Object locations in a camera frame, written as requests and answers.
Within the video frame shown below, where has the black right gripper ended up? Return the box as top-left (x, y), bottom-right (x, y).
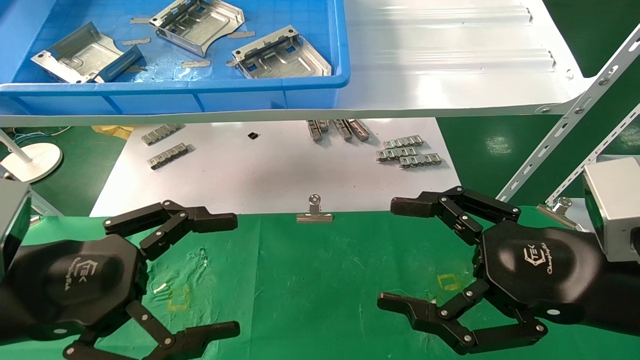
top-left (377, 185), bottom-right (609, 356)

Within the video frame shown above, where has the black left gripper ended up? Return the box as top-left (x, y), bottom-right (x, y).
top-left (9, 199), bottom-right (241, 360)

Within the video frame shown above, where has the stamped sheet metal part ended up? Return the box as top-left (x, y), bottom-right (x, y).
top-left (148, 0), bottom-right (246, 58)
top-left (231, 25), bottom-right (333, 80)
top-left (30, 21), bottom-right (145, 85)

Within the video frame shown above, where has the green cloth mat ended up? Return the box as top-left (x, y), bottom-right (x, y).
top-left (22, 204), bottom-right (640, 360)

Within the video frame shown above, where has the silver binder clip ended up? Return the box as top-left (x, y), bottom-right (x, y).
top-left (536, 196), bottom-right (582, 230)
top-left (296, 194), bottom-right (334, 224)

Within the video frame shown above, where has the white paper sheet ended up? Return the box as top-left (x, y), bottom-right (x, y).
top-left (89, 117), bottom-right (462, 218)

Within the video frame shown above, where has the yellow crumpled tape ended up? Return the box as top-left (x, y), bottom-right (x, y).
top-left (91, 125), bottom-right (135, 140)

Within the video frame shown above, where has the blue plastic bin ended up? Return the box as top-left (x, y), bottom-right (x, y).
top-left (0, 0), bottom-right (351, 117)

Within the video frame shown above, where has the white metal shelf panel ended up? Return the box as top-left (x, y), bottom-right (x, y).
top-left (0, 0), bottom-right (597, 128)

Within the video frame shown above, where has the white slotted angle strut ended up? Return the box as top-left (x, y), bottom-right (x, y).
top-left (496, 37), bottom-right (640, 204)
top-left (544, 102), bottom-right (640, 206)

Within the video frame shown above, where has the white round lamp base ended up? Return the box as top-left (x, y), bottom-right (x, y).
top-left (0, 129), bottom-right (64, 184)

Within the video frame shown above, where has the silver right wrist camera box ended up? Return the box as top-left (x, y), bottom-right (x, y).
top-left (582, 156), bottom-right (640, 264)

